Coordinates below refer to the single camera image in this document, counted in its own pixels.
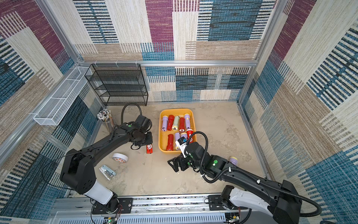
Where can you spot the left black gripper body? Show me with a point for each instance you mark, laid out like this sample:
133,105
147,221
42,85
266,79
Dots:
145,139

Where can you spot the red flashlight white head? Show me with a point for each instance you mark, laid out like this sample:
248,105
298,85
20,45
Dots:
149,149

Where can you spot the clear tape roll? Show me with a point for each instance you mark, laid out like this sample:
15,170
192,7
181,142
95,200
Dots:
121,158

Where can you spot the black mesh shelf rack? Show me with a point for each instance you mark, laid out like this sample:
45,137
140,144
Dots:
118,84

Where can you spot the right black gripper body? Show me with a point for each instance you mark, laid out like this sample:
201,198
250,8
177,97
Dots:
180,161

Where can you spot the purple flashlight yellow head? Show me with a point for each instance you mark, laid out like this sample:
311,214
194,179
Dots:
177,138

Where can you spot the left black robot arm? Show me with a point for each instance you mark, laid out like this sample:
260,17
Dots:
78,170

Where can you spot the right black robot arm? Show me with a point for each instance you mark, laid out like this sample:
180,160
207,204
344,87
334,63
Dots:
281,199

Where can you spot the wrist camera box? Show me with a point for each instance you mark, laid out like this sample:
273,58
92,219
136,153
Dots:
181,145
143,123

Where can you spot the white wire wall basket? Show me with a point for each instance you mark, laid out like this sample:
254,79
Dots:
56,107

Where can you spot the red flashlight group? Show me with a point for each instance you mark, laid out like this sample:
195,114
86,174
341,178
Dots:
170,142
182,125

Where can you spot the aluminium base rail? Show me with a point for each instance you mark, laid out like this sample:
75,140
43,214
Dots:
164,209

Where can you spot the pale green flashlight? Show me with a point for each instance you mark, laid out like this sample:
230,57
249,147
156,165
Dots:
175,126

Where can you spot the red flashlight white logo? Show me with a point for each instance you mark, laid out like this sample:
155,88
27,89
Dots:
189,132

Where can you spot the yellow plastic storage tray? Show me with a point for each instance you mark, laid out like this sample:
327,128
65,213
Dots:
163,136

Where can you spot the purple flashlight group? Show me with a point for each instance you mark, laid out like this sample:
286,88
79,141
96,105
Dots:
187,121

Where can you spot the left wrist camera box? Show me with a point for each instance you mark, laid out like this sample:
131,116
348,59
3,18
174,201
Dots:
143,123

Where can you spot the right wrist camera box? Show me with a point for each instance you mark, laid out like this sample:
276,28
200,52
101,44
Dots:
181,145

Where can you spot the dark red flashlight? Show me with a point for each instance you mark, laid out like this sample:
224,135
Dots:
170,122

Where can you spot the purple flashlight yellow rim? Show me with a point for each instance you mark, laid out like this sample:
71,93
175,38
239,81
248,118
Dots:
184,134

